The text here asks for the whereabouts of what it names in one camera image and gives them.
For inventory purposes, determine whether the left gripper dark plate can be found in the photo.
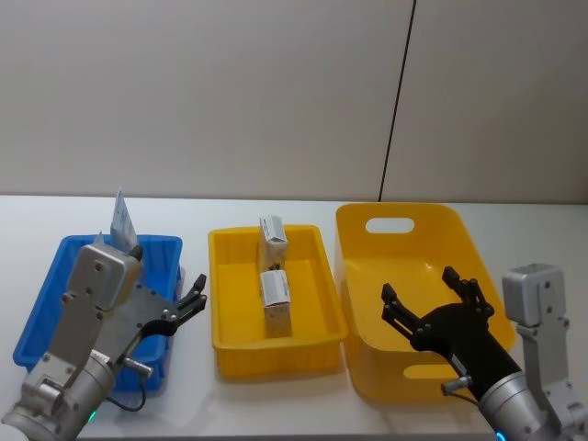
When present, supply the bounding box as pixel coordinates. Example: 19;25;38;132
97;274;209;365

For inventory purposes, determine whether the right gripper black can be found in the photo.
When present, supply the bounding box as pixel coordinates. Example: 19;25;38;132
380;266;526;400

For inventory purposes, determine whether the shallow yellow plastic tray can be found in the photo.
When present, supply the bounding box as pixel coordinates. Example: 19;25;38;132
207;223;348;380

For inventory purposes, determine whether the deep yellow plastic basket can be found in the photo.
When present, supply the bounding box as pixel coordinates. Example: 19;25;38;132
334;201;516;406

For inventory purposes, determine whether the white carton with blue print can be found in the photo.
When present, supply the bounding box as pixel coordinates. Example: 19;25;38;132
259;269;294;339

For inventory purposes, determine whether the white carton with open flap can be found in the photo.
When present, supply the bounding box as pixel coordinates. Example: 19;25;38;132
257;214;290;273

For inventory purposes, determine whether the blue plastic bin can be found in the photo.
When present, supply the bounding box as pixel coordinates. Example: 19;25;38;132
12;233;185;396

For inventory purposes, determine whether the right gripper thin dark cable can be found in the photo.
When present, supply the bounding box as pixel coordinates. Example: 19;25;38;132
439;375;483;406

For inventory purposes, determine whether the gripper thin dark cable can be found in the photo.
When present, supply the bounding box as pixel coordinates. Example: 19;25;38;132
439;375;483;406
107;357;157;413

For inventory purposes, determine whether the left gripper thin dark cable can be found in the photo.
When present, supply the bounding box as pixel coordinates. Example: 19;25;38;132
107;357;157;413

